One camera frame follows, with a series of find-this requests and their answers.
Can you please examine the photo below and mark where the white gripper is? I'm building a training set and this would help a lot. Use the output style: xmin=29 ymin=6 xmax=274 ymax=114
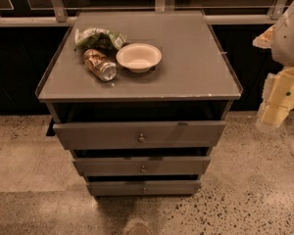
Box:
xmin=255 ymin=66 xmax=294 ymax=130

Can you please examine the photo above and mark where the grey top drawer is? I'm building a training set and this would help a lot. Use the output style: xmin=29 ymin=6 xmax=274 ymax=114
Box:
xmin=54 ymin=120 xmax=225 ymax=150

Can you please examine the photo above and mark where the grey drawer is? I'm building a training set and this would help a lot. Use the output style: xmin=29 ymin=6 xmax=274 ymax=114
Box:
xmin=73 ymin=157 xmax=210 ymax=176
xmin=87 ymin=180 xmax=200 ymax=197
xmin=54 ymin=120 xmax=225 ymax=150

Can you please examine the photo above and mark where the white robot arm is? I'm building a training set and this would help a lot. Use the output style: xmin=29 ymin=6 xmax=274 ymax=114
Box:
xmin=253 ymin=0 xmax=294 ymax=132

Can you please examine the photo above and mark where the grey middle drawer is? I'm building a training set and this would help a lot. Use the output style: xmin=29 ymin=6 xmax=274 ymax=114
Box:
xmin=73 ymin=157 xmax=210 ymax=176

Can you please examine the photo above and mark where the grey drawer cabinet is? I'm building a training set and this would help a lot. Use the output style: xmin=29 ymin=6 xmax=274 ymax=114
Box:
xmin=36 ymin=15 xmax=241 ymax=186

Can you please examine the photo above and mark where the grey bottom drawer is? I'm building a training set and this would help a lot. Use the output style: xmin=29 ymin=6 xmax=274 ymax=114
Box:
xmin=87 ymin=180 xmax=200 ymax=197

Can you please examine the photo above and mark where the white paper bowl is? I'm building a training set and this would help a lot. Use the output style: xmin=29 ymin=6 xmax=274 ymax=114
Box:
xmin=116 ymin=43 xmax=162 ymax=73

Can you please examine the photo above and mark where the crushed metal can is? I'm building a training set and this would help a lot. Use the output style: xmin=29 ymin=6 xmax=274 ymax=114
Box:
xmin=83 ymin=49 xmax=117 ymax=81

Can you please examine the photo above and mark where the green chip bag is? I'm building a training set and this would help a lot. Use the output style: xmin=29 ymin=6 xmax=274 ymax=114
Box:
xmin=74 ymin=27 xmax=127 ymax=50

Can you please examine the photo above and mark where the metal railing frame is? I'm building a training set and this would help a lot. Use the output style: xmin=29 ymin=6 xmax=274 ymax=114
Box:
xmin=0 ymin=0 xmax=294 ymax=27

